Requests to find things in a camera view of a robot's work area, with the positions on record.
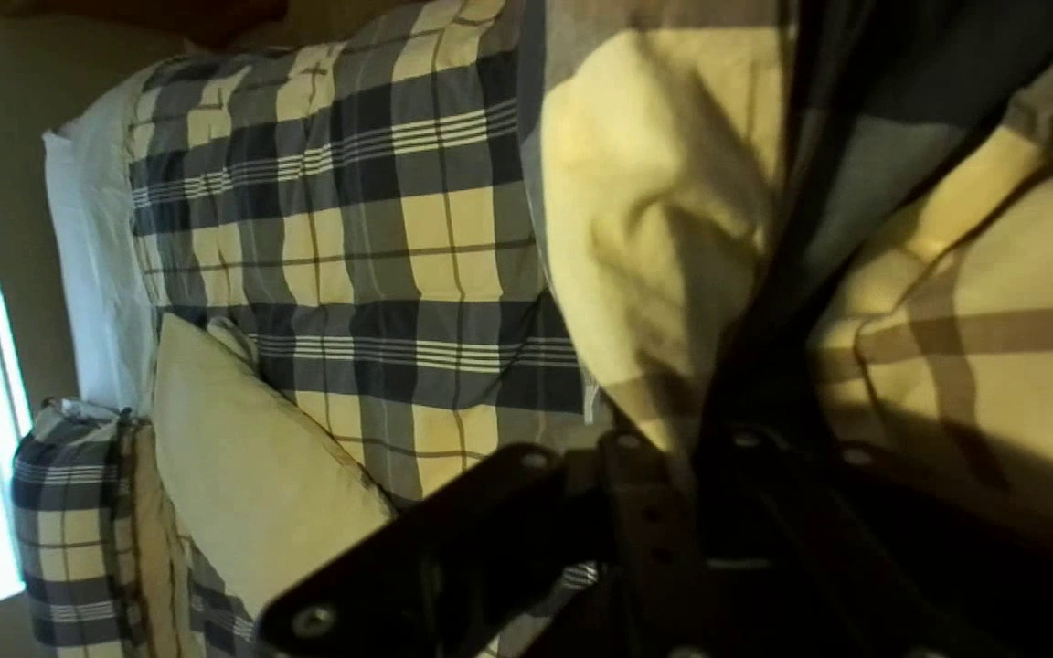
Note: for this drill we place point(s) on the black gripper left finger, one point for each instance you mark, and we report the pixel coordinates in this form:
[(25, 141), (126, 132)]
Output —
[(477, 561)]

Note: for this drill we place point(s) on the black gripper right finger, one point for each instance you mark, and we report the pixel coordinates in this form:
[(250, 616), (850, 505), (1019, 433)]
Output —
[(914, 571)]

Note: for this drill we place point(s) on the plaid checkered fabric cloth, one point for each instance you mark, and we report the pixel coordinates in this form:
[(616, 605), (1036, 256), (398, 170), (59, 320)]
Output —
[(914, 316)]

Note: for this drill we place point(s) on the plain cream pillow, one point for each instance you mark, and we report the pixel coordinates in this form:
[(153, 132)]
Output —
[(246, 476)]

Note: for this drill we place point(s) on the small plaid pillow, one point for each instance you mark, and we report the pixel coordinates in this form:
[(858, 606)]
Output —
[(69, 524)]

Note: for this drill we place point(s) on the plaid bedspread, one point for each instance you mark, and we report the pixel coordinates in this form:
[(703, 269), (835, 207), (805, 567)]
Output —
[(367, 241)]

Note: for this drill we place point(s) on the white bed sheet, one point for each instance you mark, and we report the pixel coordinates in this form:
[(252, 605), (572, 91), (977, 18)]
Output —
[(94, 232)]

